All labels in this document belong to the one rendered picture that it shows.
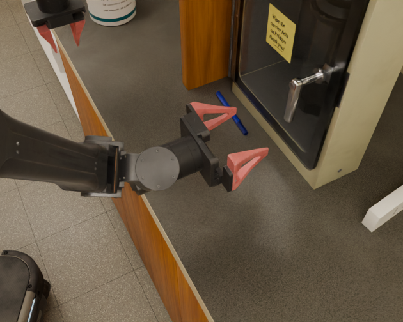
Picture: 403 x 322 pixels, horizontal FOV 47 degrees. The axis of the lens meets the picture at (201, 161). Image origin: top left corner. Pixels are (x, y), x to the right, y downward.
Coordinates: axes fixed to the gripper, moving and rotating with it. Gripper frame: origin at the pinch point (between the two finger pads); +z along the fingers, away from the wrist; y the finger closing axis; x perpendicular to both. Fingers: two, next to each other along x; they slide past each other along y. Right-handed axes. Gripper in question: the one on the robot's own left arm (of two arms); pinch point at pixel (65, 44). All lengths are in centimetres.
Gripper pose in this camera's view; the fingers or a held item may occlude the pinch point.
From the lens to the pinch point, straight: 100.9
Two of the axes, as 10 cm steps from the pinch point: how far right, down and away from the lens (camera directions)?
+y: 8.9, -3.7, 2.8
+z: 0.1, 6.2, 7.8
